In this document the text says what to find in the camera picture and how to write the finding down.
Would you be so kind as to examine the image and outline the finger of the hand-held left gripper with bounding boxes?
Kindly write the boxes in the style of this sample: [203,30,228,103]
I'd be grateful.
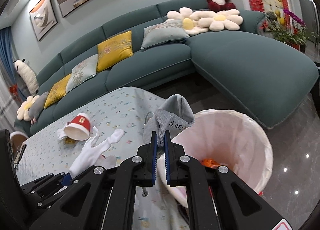
[21,174,70,193]
[35,182,75,208]

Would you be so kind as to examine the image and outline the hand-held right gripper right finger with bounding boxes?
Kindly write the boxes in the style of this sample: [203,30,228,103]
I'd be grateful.
[164,130,293,230]

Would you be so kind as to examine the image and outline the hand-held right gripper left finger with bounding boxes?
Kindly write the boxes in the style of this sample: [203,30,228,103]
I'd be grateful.
[29,131,158,230]

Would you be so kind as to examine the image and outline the orange plastic bag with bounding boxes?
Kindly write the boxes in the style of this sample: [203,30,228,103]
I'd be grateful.
[200,158,227,169]

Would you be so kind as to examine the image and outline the grey cloth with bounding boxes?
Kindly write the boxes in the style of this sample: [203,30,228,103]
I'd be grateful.
[143,94,195,156]

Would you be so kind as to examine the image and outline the bin with white liner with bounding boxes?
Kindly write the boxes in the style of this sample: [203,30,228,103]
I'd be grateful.
[160,109,273,208]

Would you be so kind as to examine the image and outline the wooden chair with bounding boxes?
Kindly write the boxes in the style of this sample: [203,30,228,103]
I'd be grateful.
[10,131,28,164]

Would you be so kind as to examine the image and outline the red paper cup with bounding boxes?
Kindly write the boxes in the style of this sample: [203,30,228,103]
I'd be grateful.
[64,113,92,141]

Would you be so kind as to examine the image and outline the floral tablecloth table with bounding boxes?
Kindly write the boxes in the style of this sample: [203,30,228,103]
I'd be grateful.
[15,86,195,230]

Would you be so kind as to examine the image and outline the white sheer curtain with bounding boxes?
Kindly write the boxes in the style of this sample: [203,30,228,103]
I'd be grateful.
[0,70,18,127]

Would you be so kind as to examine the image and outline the white flower cushion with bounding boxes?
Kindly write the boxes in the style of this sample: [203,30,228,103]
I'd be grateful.
[166,7,210,36]
[197,9,243,31]
[16,95,38,121]

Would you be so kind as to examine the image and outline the grey plush toy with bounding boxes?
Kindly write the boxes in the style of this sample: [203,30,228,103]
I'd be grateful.
[28,91,50,124]

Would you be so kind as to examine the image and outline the yellow embroidered cushion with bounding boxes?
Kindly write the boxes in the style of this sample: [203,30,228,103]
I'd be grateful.
[44,73,73,109]
[97,30,133,73]

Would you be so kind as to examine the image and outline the long white plush toy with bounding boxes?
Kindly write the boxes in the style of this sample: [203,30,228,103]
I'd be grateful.
[13,58,40,96]

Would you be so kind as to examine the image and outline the grey-blue embroidered cushion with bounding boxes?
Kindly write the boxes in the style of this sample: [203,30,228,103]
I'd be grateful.
[140,20,190,50]
[65,54,99,93]

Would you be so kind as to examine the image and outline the teal corner sofa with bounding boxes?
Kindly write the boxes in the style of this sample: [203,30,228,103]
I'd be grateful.
[14,0,319,137]

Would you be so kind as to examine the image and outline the blue curtain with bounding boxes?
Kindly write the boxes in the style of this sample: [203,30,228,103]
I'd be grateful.
[0,28,19,91]

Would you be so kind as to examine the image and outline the green potted plant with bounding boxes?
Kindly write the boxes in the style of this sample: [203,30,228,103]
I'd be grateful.
[265,12,317,52]

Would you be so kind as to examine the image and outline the purple orchid plant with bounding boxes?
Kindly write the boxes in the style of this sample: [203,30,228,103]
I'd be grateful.
[283,8,306,28]

